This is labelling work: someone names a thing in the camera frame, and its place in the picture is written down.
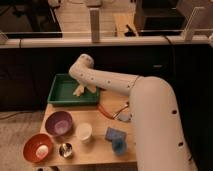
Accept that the white angled post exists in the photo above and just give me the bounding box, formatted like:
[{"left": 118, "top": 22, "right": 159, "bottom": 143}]
[{"left": 182, "top": 6, "right": 205, "bottom": 41}]

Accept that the green plastic tray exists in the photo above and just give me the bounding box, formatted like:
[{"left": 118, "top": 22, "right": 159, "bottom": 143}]
[{"left": 47, "top": 74, "right": 100, "bottom": 107}]

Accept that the white paper cup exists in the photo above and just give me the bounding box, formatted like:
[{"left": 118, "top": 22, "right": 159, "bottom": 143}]
[{"left": 75, "top": 123, "right": 92, "bottom": 144}]

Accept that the blue grey cloth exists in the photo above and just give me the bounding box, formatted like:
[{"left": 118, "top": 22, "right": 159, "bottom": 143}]
[{"left": 117, "top": 113, "right": 132, "bottom": 122}]

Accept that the white egg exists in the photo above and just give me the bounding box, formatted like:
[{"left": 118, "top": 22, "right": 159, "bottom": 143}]
[{"left": 36, "top": 145, "right": 48, "bottom": 158}]

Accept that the white vertical post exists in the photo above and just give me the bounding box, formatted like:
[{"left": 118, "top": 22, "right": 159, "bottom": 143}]
[{"left": 89, "top": 8, "right": 100, "bottom": 43}]

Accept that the small metal cup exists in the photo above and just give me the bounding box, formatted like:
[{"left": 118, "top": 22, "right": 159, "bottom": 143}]
[{"left": 59, "top": 143, "right": 73, "bottom": 159}]

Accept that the blue plastic cup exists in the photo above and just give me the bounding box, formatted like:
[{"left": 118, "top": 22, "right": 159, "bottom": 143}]
[{"left": 112, "top": 139, "right": 127, "bottom": 155}]

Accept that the red bowl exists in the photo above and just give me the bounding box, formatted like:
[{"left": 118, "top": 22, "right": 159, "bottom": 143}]
[{"left": 23, "top": 133, "right": 53, "bottom": 163}]

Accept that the purple bowl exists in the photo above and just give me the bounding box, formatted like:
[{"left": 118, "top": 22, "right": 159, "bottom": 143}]
[{"left": 45, "top": 111, "right": 73, "bottom": 137}]

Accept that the white horizontal rail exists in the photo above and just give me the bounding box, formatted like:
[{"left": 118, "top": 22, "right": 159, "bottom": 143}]
[{"left": 0, "top": 35, "right": 213, "bottom": 49}]

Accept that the yellow banana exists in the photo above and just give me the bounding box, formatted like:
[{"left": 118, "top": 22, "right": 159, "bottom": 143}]
[{"left": 73, "top": 85, "right": 85, "bottom": 97}]

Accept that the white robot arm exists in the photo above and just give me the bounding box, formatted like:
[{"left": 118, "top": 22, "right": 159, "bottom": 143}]
[{"left": 69, "top": 54, "right": 198, "bottom": 171}]

